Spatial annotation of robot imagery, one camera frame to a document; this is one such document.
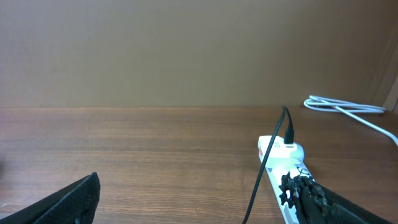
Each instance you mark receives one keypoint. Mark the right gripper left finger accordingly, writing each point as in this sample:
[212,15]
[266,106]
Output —
[73,204]

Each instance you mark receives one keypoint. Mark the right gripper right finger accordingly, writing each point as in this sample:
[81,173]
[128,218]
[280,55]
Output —
[316,204]

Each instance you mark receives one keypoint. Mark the white USB charger plug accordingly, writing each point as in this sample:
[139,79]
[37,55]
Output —
[284,154]

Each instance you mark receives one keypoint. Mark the white power strip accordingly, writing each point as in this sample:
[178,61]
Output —
[275,176]

